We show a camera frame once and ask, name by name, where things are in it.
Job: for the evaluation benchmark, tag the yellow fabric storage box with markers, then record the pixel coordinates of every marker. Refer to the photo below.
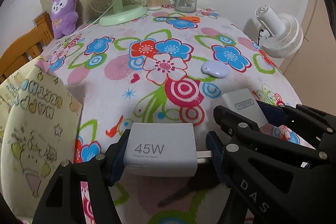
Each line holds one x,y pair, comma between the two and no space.
39,134

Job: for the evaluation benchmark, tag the white 45W charger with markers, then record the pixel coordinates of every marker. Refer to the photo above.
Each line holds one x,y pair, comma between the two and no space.
163,150

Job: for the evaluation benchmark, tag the wooden chair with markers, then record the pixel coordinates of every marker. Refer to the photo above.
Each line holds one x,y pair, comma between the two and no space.
30,44

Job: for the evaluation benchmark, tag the lilac oval case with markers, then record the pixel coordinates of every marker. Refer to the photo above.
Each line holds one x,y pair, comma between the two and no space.
215,69

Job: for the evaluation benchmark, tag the beige door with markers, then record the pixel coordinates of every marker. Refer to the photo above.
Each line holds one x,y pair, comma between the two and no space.
311,71

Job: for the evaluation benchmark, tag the purple plush toy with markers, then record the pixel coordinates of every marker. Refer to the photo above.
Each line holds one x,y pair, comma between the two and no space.
63,17

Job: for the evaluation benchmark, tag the orange handled scissors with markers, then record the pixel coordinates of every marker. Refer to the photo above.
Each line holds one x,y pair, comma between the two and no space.
193,19

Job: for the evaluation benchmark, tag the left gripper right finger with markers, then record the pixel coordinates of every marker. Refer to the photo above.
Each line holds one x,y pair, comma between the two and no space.
235,209

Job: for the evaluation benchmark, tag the white charger grey label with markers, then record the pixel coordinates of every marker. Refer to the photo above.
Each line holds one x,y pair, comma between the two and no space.
242,102

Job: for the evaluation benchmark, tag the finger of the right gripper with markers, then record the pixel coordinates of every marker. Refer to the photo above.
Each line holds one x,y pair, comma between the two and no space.
235,125
299,118

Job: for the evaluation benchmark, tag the floral tablecloth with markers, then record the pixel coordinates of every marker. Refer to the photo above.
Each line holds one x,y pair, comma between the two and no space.
149,70

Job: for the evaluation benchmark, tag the white standing fan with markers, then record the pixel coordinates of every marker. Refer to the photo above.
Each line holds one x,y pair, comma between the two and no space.
285,33

